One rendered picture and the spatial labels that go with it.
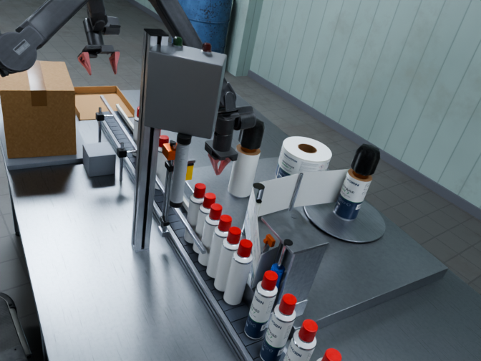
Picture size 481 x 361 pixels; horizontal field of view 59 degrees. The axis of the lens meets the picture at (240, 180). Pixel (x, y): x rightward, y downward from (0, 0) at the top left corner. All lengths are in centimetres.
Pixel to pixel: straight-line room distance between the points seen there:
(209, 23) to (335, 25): 144
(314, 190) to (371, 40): 298
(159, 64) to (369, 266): 92
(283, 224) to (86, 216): 72
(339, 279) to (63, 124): 113
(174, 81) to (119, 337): 64
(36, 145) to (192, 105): 87
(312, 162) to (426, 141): 256
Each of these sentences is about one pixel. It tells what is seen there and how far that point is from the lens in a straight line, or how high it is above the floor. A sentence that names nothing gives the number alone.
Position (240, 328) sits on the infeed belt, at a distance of 116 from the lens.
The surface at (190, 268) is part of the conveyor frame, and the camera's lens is 129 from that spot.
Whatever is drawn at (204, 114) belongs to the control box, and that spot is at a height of 135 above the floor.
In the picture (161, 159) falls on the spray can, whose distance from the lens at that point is 149.
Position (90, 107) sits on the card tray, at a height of 83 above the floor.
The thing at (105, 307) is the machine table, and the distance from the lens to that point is 123.
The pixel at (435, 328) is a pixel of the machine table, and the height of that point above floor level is 83.
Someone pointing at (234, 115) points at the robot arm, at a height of 127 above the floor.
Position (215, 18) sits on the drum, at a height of 69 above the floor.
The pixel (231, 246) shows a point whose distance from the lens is 111.
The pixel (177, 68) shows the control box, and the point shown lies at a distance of 101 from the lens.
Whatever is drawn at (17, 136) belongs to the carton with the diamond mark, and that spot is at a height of 94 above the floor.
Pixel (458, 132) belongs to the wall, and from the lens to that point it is 399.
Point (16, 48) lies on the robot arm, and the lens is 101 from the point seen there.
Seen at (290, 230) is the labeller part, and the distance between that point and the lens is 105.
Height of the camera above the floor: 177
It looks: 32 degrees down
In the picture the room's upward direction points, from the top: 12 degrees clockwise
